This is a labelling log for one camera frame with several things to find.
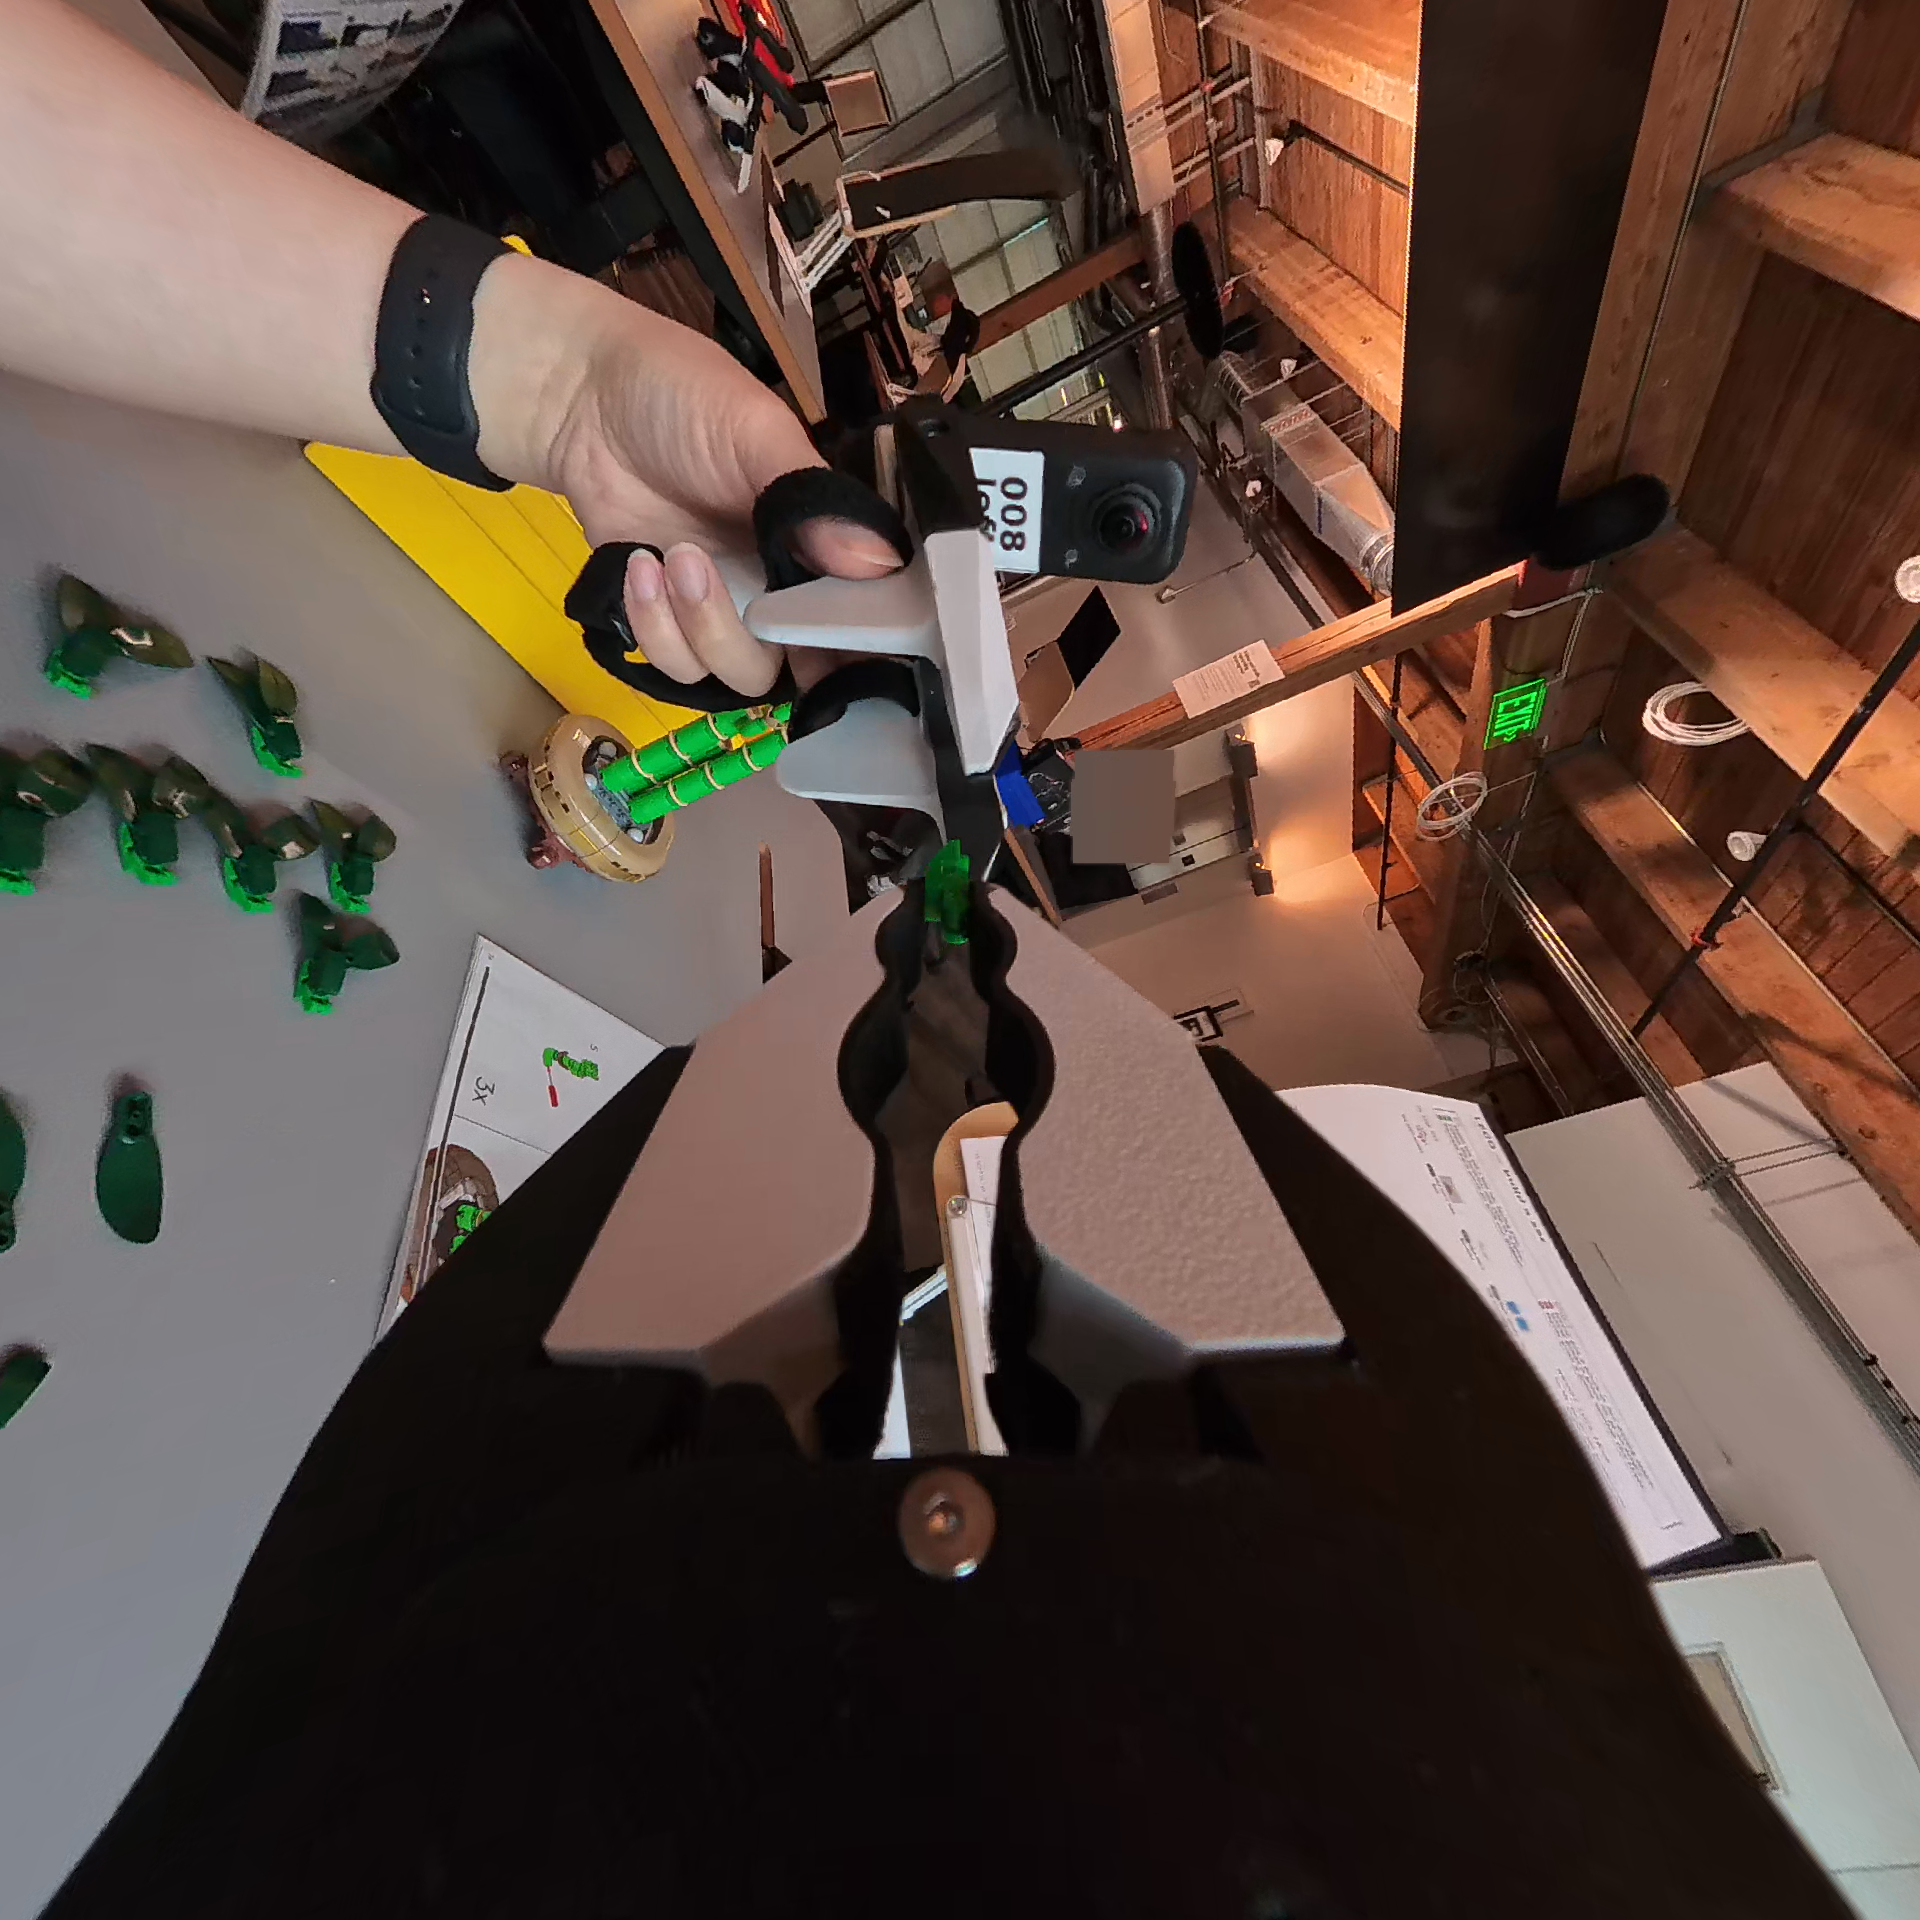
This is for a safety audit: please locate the group of lego leaf clusters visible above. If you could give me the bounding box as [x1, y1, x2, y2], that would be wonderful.
[0, 573, 404, 1019]

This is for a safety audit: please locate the blue plastic bin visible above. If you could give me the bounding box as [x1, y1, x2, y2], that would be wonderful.
[989, 744, 1077, 830]

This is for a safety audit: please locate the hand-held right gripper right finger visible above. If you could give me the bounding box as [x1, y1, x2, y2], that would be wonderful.
[971, 882, 1346, 1456]

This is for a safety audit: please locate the long wooden desk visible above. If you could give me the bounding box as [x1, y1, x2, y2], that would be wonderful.
[583, 0, 829, 426]

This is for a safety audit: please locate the person's left hand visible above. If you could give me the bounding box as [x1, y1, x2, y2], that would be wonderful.
[480, 277, 911, 699]

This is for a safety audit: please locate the metal air duct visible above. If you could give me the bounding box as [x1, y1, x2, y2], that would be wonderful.
[1212, 350, 1400, 597]

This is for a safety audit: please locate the printed instruction sheet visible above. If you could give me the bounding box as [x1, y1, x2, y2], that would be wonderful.
[1271, 1080, 1731, 1577]

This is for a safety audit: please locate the unused black white gripper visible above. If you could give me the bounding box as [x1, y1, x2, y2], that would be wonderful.
[692, 12, 812, 194]

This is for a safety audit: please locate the lego instruction booklet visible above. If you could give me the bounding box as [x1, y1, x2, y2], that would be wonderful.
[374, 936, 672, 1340]

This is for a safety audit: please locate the person's left forearm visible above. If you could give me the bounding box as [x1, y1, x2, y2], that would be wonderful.
[0, 0, 430, 458]

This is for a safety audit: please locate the white paper notice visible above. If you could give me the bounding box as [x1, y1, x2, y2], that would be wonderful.
[1171, 640, 1286, 723]

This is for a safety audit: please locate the hanging printed tag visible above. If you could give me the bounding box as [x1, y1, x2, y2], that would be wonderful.
[238, 0, 470, 147]

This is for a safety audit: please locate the lego bamboo model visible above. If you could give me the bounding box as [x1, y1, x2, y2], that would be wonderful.
[499, 698, 799, 886]

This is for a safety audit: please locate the black floor lamp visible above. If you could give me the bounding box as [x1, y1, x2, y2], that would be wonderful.
[960, 221, 1229, 422]

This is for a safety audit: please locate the yellow plastic bin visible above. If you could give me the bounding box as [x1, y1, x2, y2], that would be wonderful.
[303, 230, 751, 724]

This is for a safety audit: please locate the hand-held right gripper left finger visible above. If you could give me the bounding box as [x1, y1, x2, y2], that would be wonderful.
[543, 885, 928, 1461]

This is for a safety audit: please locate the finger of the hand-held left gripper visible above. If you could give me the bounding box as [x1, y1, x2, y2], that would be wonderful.
[919, 529, 1029, 905]

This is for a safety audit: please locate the black wristband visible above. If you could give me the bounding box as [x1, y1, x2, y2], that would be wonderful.
[367, 212, 520, 497]

